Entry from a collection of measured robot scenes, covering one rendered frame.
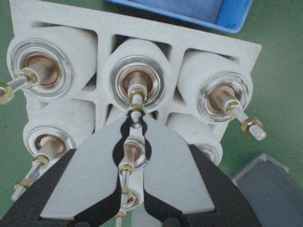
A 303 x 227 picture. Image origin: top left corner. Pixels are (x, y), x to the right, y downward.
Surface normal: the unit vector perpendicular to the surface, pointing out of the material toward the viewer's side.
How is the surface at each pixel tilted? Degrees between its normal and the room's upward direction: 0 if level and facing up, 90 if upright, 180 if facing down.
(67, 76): 4
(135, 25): 0
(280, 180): 90
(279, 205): 90
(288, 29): 0
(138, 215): 90
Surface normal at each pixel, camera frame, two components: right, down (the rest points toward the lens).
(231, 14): -0.97, -0.15
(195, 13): 0.05, 0.48
